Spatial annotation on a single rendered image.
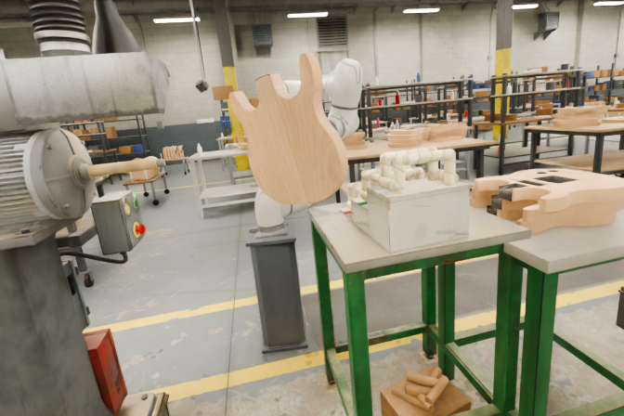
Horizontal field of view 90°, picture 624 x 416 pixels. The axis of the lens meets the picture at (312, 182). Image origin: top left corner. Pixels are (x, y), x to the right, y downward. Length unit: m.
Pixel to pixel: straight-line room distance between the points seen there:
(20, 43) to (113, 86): 13.15
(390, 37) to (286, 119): 12.70
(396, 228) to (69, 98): 0.88
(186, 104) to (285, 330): 10.77
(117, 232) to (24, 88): 0.58
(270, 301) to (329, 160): 1.21
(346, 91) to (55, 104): 0.83
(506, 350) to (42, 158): 1.52
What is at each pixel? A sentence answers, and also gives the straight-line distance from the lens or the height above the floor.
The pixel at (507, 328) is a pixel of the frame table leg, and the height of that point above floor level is 0.58.
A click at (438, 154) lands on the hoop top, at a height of 1.20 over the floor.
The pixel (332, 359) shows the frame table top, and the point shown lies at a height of 0.22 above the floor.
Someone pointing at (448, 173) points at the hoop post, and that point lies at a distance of 1.01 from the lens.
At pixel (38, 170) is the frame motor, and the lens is 1.00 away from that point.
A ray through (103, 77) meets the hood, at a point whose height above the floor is 1.48.
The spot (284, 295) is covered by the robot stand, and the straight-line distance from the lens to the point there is 1.89.
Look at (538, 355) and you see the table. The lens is 1.31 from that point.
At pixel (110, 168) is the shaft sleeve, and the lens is 1.05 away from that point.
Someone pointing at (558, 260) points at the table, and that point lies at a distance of 1.11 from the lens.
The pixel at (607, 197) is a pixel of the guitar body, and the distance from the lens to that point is 1.36.
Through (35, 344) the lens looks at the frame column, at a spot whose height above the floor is 0.80.
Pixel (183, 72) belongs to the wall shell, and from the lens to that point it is 12.28.
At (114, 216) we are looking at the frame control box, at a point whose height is 1.06.
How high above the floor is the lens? 1.35
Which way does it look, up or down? 12 degrees down
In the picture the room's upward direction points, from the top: 5 degrees counter-clockwise
